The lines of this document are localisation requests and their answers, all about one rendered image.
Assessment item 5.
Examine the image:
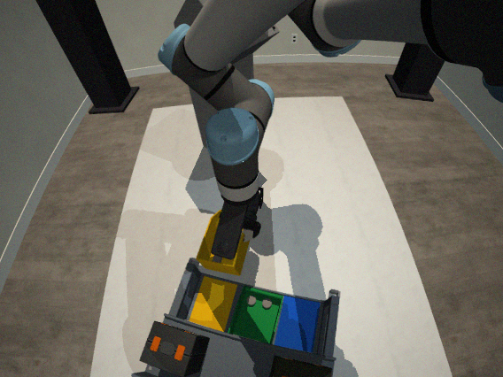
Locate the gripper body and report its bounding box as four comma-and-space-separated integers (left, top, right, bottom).
221, 187, 263, 230

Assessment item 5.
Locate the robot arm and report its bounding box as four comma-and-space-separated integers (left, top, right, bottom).
158, 0, 503, 260

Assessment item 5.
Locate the dark grey metal shelf frame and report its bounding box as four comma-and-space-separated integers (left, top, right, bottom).
163, 258, 341, 377

